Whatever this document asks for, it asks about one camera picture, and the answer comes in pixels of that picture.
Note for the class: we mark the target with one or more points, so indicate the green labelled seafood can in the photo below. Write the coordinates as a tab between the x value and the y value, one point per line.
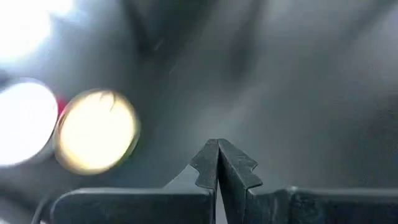
96	130

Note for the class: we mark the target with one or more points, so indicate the red seafood can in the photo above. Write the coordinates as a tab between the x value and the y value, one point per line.
25	124

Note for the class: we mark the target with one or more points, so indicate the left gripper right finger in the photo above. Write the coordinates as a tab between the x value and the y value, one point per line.
311	205

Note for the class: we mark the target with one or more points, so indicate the black table mat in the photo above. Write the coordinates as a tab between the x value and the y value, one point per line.
280	93

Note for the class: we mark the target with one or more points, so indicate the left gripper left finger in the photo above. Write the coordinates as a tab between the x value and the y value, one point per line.
140	205

